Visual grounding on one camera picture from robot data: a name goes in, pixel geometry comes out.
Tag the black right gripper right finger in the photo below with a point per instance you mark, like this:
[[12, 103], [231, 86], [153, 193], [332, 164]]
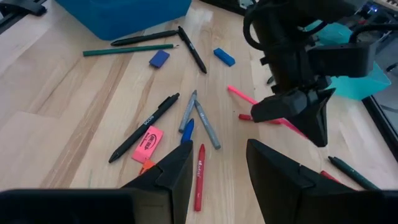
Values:
[[280, 193]]

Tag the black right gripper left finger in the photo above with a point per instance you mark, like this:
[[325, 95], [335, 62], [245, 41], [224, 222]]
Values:
[[174, 186]]

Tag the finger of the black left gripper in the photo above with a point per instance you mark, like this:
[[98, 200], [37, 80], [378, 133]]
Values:
[[280, 107], [317, 121]]

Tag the red crayon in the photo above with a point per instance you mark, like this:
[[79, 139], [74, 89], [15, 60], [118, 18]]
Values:
[[245, 117], [328, 175], [200, 177]]

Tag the pink crayon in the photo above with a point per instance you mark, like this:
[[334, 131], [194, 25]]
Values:
[[241, 95]]

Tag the blue pen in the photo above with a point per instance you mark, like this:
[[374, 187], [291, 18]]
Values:
[[188, 130]]

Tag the dark green pen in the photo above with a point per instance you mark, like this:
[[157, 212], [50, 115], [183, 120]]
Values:
[[351, 172]]

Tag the light blue eraser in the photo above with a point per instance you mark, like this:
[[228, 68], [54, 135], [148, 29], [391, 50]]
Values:
[[224, 57]]

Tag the black pen white scale print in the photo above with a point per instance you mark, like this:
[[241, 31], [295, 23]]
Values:
[[146, 124]]

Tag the grey crayon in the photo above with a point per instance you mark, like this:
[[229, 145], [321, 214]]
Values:
[[188, 110], [207, 126]]

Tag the dark blue eraser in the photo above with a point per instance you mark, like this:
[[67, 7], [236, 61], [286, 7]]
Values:
[[159, 58]]

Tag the green pencil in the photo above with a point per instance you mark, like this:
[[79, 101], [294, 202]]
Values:
[[130, 49]]

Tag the dark blue plastic bin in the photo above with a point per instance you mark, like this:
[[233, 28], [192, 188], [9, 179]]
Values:
[[124, 15]]

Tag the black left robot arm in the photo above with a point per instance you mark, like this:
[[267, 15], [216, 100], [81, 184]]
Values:
[[289, 12]]

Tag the orange-red eraser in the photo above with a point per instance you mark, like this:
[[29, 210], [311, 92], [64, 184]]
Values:
[[146, 166]]

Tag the pink eraser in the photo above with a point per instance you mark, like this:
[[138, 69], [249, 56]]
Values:
[[148, 144]]

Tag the teal plastic bin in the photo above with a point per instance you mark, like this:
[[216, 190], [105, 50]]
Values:
[[357, 87]]

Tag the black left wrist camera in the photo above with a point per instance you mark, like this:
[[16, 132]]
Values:
[[342, 59]]

